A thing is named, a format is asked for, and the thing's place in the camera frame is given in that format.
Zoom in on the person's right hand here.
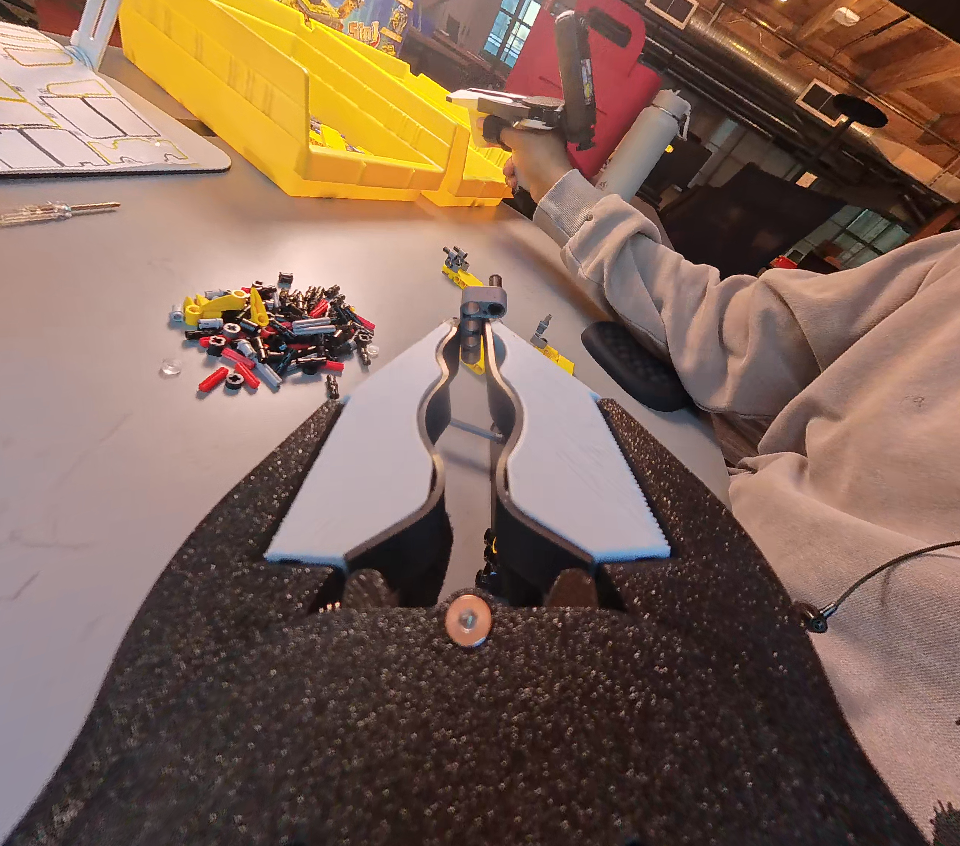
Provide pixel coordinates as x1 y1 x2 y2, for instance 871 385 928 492
501 127 580 204

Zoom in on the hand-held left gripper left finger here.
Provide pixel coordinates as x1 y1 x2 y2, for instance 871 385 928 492
264 319 462 571

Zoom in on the white printed mat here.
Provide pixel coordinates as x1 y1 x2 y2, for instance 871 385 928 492
0 21 232 176

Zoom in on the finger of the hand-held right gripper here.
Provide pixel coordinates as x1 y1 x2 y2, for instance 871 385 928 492
447 88 528 114

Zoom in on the yellow plastic bin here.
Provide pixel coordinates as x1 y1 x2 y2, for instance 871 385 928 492
296 0 520 210
120 0 460 201

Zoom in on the grey building connector piece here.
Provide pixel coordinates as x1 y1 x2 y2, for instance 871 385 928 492
459 274 513 367

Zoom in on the black armrest pad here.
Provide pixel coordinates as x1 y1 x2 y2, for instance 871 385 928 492
581 321 691 414

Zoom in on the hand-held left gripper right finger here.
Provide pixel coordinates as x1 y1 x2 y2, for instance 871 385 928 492
483 321 672 566

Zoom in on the person's right forearm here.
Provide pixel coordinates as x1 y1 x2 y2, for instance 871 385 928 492
534 169 774 416

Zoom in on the pile of small building parts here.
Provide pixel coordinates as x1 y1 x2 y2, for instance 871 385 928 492
168 272 378 401

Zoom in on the red felt bag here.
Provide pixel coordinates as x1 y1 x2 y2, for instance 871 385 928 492
504 0 665 178

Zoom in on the person's beige sweatshirt torso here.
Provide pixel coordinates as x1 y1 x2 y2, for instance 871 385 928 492
697 231 960 846

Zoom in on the clear handle screwdriver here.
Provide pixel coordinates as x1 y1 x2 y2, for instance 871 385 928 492
0 201 121 228

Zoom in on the heap of mixed building parts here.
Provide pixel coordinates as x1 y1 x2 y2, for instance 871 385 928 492
309 122 369 156

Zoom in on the black microphone cable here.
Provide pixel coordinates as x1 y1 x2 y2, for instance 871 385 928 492
795 540 960 635

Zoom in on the small yellow pinned assembly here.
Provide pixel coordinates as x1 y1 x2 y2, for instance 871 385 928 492
441 246 487 288
528 315 576 376

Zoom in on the grey desk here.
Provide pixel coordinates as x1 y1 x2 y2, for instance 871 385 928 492
0 32 732 825

